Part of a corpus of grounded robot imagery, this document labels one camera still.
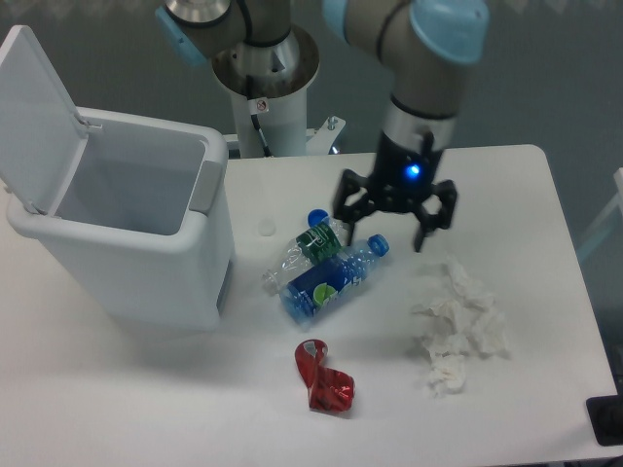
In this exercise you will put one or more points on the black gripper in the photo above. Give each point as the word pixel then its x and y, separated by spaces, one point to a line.
pixel 401 181

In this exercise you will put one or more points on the white plastic trash can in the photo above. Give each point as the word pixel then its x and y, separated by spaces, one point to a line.
pixel 134 208

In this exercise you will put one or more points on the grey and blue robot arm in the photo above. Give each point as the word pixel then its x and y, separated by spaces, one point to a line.
pixel 261 57

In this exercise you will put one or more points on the crushed red soda can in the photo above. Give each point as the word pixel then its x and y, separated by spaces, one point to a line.
pixel 329 390

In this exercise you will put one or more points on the clear bottle green label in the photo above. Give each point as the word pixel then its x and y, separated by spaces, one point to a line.
pixel 307 249

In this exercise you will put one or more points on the blue labelled plastic bottle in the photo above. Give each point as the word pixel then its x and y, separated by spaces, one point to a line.
pixel 308 294

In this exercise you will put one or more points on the white table hole plug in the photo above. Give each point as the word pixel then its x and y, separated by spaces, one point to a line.
pixel 266 227

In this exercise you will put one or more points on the crumpled white tissue paper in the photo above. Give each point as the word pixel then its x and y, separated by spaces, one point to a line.
pixel 465 323

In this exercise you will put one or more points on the black device at table edge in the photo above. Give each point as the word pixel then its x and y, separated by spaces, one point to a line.
pixel 605 413

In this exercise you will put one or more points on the white bracket with bolt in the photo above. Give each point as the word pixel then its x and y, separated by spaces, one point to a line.
pixel 321 141

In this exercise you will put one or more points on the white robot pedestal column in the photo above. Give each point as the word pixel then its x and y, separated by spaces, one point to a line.
pixel 283 121

